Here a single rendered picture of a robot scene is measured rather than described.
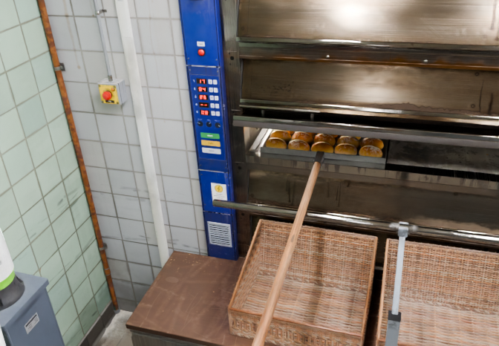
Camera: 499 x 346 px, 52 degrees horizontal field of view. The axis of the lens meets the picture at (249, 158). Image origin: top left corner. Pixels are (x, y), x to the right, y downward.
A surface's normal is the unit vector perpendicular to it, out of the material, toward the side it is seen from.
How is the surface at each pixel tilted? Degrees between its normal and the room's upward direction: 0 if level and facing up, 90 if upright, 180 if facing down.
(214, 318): 0
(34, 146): 90
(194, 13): 90
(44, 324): 90
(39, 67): 90
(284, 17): 69
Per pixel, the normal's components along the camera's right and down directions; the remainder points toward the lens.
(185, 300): -0.05, -0.87
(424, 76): -0.29, 0.15
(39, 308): 0.95, 0.11
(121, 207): -0.29, 0.48
